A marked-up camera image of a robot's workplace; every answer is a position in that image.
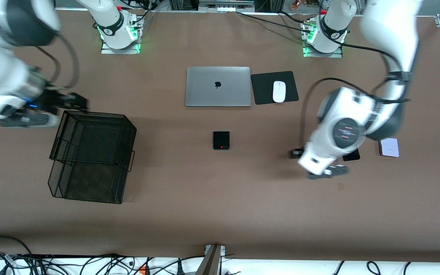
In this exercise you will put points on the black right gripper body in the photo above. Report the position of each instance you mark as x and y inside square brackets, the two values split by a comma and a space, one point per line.
[53, 101]

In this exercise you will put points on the long black smartphone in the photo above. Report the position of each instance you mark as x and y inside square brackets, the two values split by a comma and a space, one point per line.
[353, 156]

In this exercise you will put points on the small black phone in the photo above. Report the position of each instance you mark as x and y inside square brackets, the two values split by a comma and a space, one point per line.
[221, 140]

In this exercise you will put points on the white lavender phone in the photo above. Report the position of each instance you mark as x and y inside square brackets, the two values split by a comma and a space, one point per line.
[390, 148]

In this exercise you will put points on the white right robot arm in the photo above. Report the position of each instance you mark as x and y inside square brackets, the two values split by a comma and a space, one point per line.
[2, 72]

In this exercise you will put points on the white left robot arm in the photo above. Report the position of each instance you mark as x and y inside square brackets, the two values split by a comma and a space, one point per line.
[342, 130]

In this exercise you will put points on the black mesh two-tier tray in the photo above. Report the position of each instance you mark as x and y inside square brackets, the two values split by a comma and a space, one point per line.
[90, 156]

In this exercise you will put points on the white computer mouse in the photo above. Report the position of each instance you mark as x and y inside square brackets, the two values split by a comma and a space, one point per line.
[279, 91]

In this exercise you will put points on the black mouse pad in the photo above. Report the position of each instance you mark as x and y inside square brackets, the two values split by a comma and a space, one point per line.
[266, 89]

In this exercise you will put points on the silver closed laptop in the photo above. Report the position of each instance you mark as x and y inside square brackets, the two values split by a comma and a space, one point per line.
[217, 86]

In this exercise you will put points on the white power strip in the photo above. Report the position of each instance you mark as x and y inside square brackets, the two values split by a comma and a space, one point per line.
[225, 5]

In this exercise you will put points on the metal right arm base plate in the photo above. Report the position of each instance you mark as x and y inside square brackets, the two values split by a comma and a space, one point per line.
[120, 50]

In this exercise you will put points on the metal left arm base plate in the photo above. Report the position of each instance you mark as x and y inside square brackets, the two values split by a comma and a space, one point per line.
[323, 55]

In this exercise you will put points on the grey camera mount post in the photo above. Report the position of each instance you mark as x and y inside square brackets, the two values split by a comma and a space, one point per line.
[209, 261]

